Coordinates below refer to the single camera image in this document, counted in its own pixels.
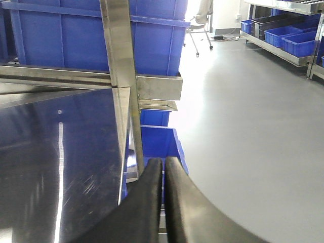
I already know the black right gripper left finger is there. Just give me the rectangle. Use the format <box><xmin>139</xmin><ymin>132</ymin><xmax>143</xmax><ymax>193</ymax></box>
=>
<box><xmin>72</xmin><ymin>158</ymin><xmax>163</xmax><ymax>242</ymax></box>

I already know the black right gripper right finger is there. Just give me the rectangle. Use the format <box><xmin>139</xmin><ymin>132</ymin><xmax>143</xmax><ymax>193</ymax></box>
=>
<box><xmin>165</xmin><ymin>157</ymin><xmax>265</xmax><ymax>242</ymax></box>

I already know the blue bin under table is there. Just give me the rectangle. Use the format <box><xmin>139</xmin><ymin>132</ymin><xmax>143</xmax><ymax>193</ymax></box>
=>
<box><xmin>120</xmin><ymin>109</ymin><xmax>189</xmax><ymax>203</ymax></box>

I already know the large blue plastic bin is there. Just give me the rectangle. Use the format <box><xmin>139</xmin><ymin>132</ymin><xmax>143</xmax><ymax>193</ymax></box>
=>
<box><xmin>1</xmin><ymin>1</ymin><xmax>189</xmax><ymax>76</ymax></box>

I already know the blue bin on shelf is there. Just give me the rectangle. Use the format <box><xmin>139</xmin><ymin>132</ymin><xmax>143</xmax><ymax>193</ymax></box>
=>
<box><xmin>264</xmin><ymin>26</ymin><xmax>317</xmax><ymax>48</ymax></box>
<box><xmin>282</xmin><ymin>31</ymin><xmax>316</xmax><ymax>58</ymax></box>

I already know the black plastic bin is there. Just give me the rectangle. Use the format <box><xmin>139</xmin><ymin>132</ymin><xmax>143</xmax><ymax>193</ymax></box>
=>
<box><xmin>251</xmin><ymin>13</ymin><xmax>305</xmax><ymax>41</ymax></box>

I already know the gray office chair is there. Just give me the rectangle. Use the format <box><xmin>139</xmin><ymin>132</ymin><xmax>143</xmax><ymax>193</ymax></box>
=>
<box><xmin>186</xmin><ymin>0</ymin><xmax>213</xmax><ymax>57</ymax></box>

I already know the steel shelf rack right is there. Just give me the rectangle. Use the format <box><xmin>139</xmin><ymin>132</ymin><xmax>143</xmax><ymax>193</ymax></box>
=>
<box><xmin>240</xmin><ymin>1</ymin><xmax>323</xmax><ymax>78</ymax></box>

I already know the stainless steel rack frame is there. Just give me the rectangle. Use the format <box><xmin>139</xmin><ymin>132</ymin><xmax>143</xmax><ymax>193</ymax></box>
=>
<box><xmin>0</xmin><ymin>0</ymin><xmax>183</xmax><ymax>183</ymax></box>

